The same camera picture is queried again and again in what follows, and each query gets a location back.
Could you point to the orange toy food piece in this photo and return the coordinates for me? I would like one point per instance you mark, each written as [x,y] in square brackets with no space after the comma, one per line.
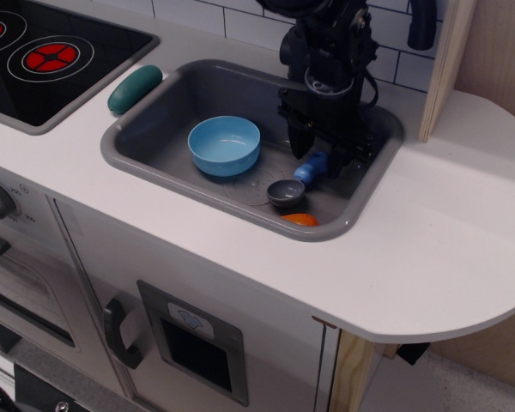
[302,219]

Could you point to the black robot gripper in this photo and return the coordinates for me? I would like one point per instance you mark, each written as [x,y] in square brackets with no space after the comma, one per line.
[335,119]

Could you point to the black toy faucet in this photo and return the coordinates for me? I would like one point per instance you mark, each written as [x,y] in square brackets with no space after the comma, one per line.
[423,25]

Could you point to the grey plastic sink basin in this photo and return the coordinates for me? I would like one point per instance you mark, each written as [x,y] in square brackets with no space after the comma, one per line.
[150,142]

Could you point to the grey cabinet door handle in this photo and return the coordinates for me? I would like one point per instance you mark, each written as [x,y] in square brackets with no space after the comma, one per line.
[113,317]

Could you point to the green toy cucumber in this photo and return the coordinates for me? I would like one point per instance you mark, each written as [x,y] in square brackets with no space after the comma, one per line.
[133,88]

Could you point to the light blue plastic bowl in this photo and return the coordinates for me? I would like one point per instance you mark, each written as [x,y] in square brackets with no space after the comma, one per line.
[224,146]

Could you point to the blue handled grey spoon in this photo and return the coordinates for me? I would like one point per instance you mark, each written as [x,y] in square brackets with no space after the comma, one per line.
[286,193]

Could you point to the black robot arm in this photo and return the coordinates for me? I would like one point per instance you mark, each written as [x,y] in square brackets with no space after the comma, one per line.
[327,52]

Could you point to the grey ice dispenser panel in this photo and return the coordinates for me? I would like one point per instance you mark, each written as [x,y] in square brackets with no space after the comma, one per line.
[197,343]

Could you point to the light wooden side post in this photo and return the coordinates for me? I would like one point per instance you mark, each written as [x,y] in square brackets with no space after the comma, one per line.
[452,41]

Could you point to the black toy stovetop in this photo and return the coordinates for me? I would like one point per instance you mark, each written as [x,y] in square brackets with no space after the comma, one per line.
[53,61]

